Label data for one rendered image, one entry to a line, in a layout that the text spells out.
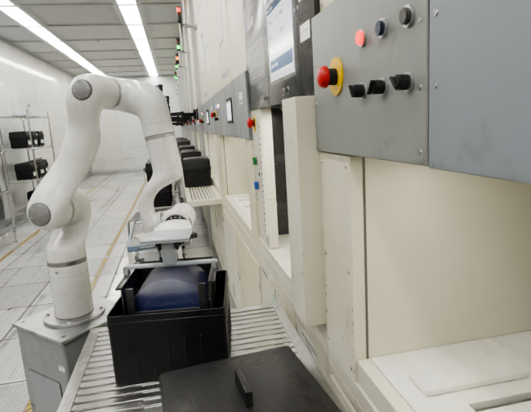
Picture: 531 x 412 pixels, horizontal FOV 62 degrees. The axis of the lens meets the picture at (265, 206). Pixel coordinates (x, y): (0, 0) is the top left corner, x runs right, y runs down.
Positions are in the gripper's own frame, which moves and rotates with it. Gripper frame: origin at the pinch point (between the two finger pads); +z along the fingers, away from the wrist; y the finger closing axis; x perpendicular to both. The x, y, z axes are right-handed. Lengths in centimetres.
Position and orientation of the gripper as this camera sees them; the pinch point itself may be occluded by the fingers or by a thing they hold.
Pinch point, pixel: (168, 242)
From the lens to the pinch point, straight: 116.9
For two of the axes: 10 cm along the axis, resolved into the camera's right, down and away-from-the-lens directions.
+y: -10.0, 0.7, -0.6
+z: 0.7, 2.0, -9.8
